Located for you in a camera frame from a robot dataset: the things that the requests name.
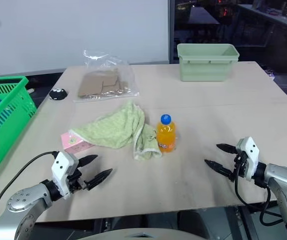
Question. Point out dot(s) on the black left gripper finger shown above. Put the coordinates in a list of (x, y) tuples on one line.
[(88, 159), (99, 178)]

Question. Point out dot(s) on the light green towel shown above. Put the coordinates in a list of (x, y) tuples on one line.
[(123, 130)]

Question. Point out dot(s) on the dark background shelf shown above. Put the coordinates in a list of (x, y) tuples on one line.
[(271, 17)]

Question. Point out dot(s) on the white whiteboard panel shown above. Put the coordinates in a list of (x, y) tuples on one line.
[(76, 32)]

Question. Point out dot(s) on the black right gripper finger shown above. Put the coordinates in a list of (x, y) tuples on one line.
[(226, 147), (218, 167)]

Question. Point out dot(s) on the grey rounded robot body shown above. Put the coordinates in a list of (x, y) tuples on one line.
[(138, 233)]

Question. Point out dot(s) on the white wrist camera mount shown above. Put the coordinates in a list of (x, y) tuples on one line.
[(249, 155), (62, 172)]

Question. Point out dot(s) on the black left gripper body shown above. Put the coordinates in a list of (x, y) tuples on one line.
[(77, 180)]

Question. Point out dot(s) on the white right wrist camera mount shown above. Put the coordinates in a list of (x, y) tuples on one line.
[(249, 155)]

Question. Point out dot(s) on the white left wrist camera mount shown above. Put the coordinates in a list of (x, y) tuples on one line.
[(62, 172)]

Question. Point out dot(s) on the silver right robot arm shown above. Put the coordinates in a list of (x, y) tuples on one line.
[(281, 185)]

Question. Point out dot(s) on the orange soda bottle blue cap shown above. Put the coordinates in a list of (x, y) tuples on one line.
[(166, 135)]

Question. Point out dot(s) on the green plastic shopping basket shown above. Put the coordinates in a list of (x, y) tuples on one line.
[(1, 120)]

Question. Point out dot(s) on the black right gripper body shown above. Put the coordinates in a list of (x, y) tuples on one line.
[(239, 162)]

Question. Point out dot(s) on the pale green plastic bin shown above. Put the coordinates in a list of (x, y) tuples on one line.
[(206, 62)]

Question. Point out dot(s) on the clear bag with cardboard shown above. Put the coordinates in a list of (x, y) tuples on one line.
[(103, 82)]

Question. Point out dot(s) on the pink tissue box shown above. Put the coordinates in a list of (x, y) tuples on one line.
[(74, 145)]

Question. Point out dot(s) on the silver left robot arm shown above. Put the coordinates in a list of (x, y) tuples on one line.
[(26, 207)]

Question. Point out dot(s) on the dark background table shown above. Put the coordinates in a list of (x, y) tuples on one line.
[(202, 16)]

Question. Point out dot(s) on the small black round object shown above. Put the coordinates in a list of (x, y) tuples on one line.
[(58, 94)]

